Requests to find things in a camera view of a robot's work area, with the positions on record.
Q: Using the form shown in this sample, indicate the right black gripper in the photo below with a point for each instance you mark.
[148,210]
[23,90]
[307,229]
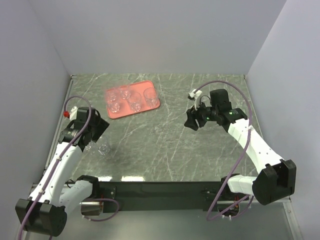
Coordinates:
[192,115]

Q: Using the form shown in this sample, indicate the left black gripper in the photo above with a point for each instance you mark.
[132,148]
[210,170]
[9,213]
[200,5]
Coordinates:
[102,125]

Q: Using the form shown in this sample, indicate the clear tall glass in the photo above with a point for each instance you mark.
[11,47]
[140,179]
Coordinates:
[135,101]
[151,97]

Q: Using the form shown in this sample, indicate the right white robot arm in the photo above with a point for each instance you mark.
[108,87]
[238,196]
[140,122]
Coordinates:
[276,177]

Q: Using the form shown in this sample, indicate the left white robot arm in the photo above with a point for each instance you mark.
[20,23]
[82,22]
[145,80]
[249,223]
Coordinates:
[46,209]

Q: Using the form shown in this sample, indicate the salmon pink plastic tray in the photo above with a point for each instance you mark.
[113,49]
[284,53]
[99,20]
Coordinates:
[125,111]

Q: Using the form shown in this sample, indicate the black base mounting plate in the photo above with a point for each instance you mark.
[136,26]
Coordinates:
[159,196]

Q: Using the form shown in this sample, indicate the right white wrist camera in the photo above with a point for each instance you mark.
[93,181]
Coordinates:
[195,95]

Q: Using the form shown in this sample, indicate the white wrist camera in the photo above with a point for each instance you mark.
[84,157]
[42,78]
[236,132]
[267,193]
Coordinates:
[72,114]
[195,95]

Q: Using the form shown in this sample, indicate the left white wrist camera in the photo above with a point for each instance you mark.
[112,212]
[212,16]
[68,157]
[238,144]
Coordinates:
[72,114]

